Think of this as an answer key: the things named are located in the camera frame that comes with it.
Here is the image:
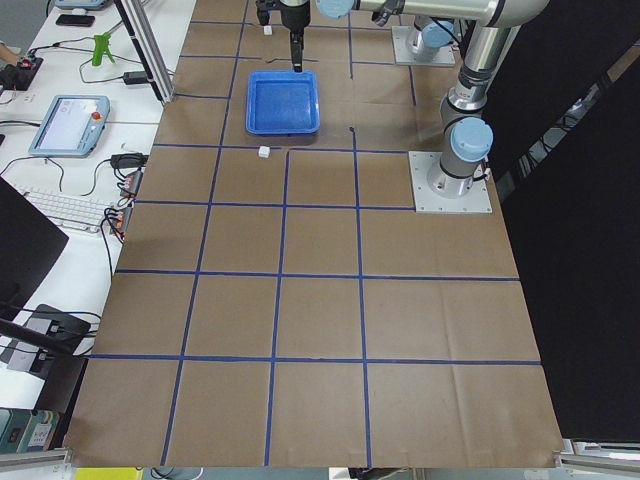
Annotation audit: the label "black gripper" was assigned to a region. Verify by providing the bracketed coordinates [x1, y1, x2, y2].
[279, 0, 311, 73]

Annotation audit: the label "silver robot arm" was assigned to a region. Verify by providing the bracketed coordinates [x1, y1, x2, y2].
[316, 1, 548, 199]
[255, 1, 458, 73]

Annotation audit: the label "blue plastic tray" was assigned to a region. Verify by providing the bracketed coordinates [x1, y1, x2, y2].
[245, 70, 320, 135]

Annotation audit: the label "person hand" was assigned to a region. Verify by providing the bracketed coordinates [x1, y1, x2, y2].
[0, 43, 19, 65]

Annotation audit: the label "black power adapter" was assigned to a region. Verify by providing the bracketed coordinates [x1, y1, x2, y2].
[122, 71, 149, 85]

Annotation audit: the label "black smartphone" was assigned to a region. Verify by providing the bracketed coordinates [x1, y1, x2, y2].
[55, 14, 95, 28]

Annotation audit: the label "teach pendant with screen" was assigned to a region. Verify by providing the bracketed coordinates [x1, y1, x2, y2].
[28, 95, 111, 158]

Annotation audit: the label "brown paper table cover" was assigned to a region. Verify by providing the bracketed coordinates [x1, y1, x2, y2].
[65, 1, 562, 468]

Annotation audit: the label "white keyboard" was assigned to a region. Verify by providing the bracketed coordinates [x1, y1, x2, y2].
[14, 185, 113, 233]

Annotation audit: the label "black monitor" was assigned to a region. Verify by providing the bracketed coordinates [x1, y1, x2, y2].
[1, 180, 68, 321]

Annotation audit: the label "black monitor stand base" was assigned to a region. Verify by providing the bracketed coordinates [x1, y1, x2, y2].
[1, 304, 91, 355]

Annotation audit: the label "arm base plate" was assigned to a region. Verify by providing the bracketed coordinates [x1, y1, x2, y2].
[408, 151, 493, 215]
[392, 24, 456, 67]

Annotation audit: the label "aluminium frame post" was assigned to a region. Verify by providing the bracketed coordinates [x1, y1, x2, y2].
[114, 0, 174, 105]

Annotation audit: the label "green handled reacher grabber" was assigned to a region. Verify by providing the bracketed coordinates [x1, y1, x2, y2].
[91, 32, 115, 67]

